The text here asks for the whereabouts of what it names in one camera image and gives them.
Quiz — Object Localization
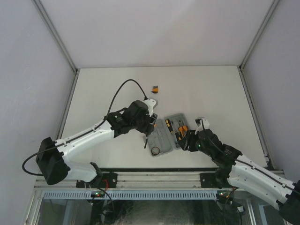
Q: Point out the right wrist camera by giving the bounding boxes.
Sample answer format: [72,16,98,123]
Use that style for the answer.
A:
[195,117,210,133]

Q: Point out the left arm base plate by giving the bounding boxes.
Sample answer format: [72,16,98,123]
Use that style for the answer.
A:
[76,172,118,189]

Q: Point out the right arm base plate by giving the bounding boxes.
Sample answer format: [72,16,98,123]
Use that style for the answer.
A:
[200,172,225,188]

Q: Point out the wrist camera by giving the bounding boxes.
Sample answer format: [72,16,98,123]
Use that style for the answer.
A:
[143,98,158,116]
[195,117,210,133]

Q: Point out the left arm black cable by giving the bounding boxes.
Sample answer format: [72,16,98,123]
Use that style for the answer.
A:
[22,79,148,176]

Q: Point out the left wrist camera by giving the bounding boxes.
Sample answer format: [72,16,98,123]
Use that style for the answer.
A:
[143,98,158,116]

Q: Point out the orange black pliers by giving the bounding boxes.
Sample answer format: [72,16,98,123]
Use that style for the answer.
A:
[178,120,188,137]

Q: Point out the grey plastic tool case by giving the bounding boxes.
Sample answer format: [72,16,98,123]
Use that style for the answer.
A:
[147,113,189,157]

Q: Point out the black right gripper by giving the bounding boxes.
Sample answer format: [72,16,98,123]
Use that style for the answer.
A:
[178,129,213,158]

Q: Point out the aluminium front rail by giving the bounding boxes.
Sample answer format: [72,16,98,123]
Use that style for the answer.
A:
[34,171,215,190]

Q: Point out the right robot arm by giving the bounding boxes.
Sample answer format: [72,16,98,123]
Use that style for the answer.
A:
[178,129,300,225]

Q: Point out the screwdriver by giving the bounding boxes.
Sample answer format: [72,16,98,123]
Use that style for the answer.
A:
[175,132,185,148]
[165,119,173,134]

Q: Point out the grey slotted cable duct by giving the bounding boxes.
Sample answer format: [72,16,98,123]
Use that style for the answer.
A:
[43,190,218,200]

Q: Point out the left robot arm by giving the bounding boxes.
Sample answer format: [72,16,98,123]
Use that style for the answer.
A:
[36,98,158,188]

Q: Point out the orange hex key set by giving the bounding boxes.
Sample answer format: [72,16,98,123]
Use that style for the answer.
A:
[151,86,158,94]

